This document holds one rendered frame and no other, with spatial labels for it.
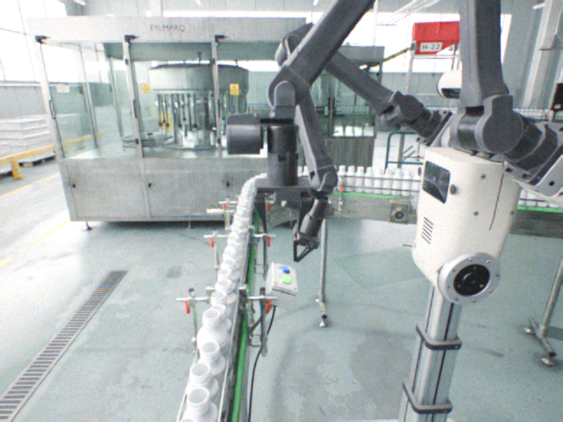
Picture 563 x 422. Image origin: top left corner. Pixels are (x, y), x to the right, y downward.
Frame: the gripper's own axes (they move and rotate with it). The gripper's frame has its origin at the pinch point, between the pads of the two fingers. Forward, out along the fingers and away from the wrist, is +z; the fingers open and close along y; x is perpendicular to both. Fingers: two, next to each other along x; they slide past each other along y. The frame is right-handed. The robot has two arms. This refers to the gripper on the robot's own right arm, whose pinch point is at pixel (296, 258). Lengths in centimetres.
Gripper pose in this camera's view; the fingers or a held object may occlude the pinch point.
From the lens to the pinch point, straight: 101.1
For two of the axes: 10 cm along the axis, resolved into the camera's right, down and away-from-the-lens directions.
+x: 9.4, 3.1, 1.4
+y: 0.3, 3.3, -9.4
